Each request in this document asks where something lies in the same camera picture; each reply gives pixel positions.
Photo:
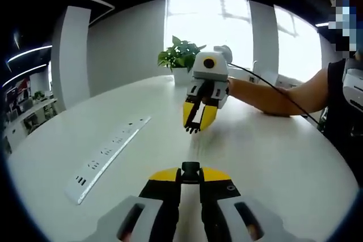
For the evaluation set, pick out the white chest-worn device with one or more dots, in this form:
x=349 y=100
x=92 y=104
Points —
x=353 y=89

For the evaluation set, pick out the row of white office desks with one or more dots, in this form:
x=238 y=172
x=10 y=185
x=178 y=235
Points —
x=28 y=114

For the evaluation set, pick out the white plant pot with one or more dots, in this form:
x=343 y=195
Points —
x=181 y=76

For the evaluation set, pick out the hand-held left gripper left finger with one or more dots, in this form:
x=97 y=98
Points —
x=147 y=213

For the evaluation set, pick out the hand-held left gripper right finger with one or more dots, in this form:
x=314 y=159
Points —
x=227 y=213

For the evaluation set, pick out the white power strip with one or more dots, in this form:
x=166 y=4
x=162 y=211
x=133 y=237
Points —
x=110 y=154

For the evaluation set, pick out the green potted plant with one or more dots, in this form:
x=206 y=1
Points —
x=181 y=53

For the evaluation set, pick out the wide white pillar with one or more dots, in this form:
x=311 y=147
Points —
x=71 y=55

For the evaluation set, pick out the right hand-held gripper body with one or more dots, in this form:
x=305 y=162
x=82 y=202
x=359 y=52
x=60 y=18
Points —
x=211 y=70

